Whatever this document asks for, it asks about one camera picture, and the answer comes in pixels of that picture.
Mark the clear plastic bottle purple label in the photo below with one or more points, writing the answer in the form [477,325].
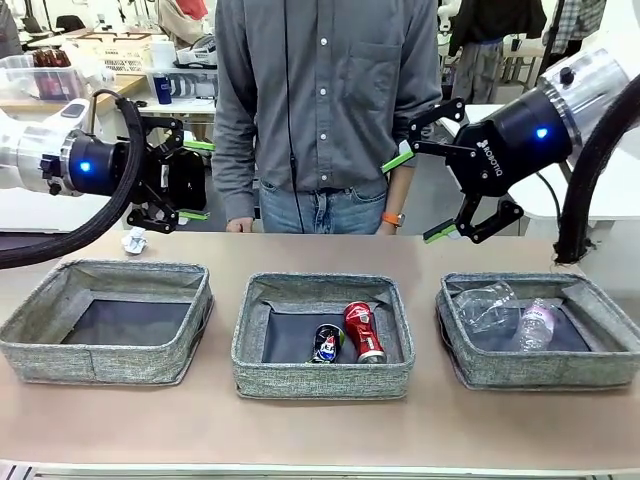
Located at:
[532,325]

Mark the black stand pole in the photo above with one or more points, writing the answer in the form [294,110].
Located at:
[552,35]

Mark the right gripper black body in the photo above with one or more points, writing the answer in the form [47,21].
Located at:
[510,145]

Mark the white plastic jug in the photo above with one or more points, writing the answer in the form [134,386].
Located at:
[162,52]

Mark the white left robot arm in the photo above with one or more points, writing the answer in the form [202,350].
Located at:
[30,155]

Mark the person's right forearm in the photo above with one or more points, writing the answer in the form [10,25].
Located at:
[235,175]

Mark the clear plastic storage box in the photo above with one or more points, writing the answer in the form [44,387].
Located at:
[50,82]

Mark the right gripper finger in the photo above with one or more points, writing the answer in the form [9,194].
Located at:
[400,159]
[440,232]

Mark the black computer mouse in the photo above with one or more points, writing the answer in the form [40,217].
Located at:
[140,104]

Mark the large white table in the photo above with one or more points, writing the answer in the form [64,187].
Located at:
[615,200]

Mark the dark blue water bottle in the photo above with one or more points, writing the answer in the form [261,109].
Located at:
[162,90]

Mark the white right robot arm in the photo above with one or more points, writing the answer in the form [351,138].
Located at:
[590,85]

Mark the hanging beige jacket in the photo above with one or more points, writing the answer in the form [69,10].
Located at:
[182,17]

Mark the crumpled white paper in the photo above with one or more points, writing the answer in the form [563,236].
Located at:
[134,244]

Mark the black backpack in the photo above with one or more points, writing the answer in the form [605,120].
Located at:
[195,180]

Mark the figure in dark jacket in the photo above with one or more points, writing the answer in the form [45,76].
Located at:
[480,70]

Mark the person's right hand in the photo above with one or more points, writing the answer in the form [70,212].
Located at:
[241,226]

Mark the orange wrist watch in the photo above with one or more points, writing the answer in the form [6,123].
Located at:
[394,218]

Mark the white plastic crate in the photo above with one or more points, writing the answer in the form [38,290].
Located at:
[127,57]

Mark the white and black bag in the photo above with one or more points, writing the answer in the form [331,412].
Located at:
[200,50]

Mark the small white desk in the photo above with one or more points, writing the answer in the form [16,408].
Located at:
[165,107]

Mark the person's left hand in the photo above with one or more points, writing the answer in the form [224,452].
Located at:
[389,230]

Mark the wooden frame tray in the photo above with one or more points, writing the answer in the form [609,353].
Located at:
[115,36]

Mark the hanging plaid shirt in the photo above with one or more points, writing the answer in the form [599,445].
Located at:
[575,25]

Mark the grey fabric basket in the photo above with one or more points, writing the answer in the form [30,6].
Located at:
[135,372]
[320,380]
[540,372]

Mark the crushed red soda can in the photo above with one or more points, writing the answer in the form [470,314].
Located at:
[365,335]

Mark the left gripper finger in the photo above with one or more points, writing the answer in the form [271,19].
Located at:
[155,217]
[200,145]

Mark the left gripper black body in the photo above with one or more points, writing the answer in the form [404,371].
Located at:
[95,165]

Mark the clear plastic cup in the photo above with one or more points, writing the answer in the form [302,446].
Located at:
[480,307]

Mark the person's left forearm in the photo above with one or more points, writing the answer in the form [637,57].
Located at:
[400,195]

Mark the person in grey shirt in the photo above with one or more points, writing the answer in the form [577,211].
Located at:
[310,100]

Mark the brown glass bottles pack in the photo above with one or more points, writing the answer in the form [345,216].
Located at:
[50,57]

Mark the crushed black Pepsi can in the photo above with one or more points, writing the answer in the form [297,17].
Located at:
[325,345]

